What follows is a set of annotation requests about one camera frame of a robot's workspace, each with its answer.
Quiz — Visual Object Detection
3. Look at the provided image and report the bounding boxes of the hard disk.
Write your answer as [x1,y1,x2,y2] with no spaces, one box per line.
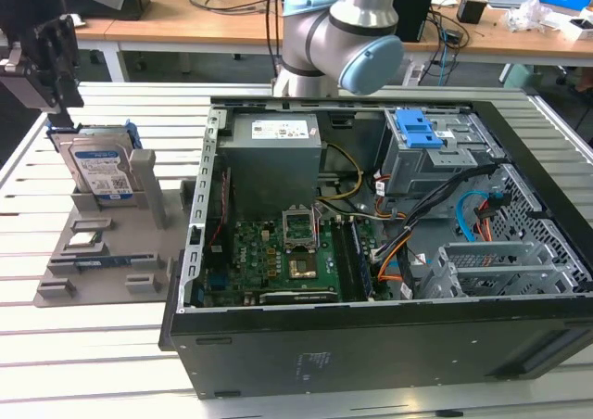
[45,120,143,205]

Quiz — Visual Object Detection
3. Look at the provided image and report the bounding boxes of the metal disk bay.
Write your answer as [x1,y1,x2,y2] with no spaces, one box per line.
[414,240,589,299]

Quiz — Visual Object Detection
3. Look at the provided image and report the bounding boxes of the wooden desk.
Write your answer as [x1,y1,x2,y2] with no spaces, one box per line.
[73,15,126,84]
[104,0,593,84]

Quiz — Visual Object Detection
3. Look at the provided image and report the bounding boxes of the silver CPU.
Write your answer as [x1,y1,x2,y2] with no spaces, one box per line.
[67,231,103,248]

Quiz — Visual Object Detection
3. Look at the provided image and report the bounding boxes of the grey parts rack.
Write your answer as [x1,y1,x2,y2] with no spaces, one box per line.
[34,147,196,309]

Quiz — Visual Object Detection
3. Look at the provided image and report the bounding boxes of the grey power supply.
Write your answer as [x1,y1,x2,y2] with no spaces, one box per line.
[217,112,323,207]

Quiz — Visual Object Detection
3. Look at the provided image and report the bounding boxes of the green motherboard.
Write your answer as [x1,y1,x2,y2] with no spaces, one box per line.
[203,217,385,307]

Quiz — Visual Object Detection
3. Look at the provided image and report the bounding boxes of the metal socket cover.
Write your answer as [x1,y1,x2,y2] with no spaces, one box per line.
[281,204,322,251]

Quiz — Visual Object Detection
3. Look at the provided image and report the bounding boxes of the CPU socket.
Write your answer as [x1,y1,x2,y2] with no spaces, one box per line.
[286,254,323,284]

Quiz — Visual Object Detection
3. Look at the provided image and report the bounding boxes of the black tower box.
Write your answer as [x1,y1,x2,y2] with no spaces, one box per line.
[393,0,435,44]

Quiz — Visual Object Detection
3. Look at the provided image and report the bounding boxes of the white power strip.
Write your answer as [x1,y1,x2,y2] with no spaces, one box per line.
[401,64,430,86]

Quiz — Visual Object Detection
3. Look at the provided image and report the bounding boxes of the black graphics card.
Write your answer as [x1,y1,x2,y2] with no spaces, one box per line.
[257,288,342,307]

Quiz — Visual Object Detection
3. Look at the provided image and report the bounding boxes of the blue drive latch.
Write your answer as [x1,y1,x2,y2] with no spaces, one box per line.
[396,108,448,149]

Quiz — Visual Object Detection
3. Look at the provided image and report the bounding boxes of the black RAM slot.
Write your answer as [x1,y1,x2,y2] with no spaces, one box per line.
[347,222,375,298]
[334,222,360,299]

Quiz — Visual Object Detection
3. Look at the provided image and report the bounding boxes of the metal drive cage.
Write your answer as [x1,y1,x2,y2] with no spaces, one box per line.
[377,108,506,197]

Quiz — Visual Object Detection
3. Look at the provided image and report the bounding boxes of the small black box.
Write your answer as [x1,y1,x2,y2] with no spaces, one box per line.
[456,0,487,25]

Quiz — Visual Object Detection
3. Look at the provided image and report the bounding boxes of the black PC case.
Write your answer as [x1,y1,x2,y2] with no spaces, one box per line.
[158,95,593,400]

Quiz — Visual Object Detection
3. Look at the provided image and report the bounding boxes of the clear plastic bag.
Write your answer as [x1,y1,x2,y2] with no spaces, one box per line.
[503,0,560,33]

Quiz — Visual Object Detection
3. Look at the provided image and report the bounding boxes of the white box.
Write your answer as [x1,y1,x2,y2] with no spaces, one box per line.
[558,18,593,43]

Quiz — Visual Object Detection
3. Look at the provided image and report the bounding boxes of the red black twisted wire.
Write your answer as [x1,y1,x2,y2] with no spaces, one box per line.
[208,171,232,248]

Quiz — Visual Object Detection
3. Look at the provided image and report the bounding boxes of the yellow wires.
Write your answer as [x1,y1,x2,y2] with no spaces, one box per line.
[317,143,365,202]

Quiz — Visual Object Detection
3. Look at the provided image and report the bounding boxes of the black sleeved cable bundle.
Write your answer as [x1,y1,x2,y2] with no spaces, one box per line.
[397,163,499,253]

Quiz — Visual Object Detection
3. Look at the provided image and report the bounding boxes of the orange flat wire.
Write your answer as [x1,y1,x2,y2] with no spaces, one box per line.
[375,242,418,285]

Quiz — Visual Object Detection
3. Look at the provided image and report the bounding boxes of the blue flat wire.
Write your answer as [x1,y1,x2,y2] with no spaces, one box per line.
[456,189,492,242]

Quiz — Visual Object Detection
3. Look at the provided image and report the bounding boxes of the orange red power wires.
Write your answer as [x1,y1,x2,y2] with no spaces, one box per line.
[473,191,511,243]

